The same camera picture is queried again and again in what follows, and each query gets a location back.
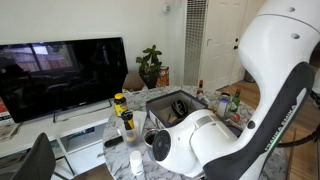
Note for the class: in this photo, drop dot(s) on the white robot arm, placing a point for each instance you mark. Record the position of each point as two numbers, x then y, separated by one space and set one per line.
275 49

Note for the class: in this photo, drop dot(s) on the orange snack box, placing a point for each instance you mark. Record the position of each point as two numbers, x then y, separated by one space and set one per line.
163 79

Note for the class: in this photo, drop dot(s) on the dark blue shoe box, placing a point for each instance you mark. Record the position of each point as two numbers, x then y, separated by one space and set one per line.
170 109

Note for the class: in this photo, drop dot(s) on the yellow lid supplement jar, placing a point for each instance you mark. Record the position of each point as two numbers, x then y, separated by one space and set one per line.
120 104

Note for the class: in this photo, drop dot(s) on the potted green plant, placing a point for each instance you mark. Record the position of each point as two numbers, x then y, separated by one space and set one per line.
149 66

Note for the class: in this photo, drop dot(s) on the hot sauce bottle red cap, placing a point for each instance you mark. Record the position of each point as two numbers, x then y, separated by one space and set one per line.
200 90

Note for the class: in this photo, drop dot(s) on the steel tumbler cup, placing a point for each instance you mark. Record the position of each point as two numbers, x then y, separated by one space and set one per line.
149 139

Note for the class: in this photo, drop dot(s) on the black yellow bottle in cup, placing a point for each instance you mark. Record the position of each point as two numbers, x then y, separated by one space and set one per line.
130 134

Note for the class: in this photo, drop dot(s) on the white bottle blue cap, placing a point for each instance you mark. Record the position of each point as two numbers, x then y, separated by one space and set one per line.
222 107

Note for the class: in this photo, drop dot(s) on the black remote control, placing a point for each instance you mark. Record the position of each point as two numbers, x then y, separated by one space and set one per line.
113 142

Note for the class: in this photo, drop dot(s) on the white pill bottle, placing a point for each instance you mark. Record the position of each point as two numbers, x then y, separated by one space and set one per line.
136 162

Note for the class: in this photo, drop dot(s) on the green glass bottle red cap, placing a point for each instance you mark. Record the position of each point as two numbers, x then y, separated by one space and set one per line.
235 101

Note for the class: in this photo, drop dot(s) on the white tv stand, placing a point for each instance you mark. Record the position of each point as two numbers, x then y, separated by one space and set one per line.
76 136

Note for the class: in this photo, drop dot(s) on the black flat screen television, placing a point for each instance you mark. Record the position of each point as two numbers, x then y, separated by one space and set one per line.
39 79

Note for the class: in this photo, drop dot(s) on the black office chair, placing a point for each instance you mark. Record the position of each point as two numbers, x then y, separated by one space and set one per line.
39 163

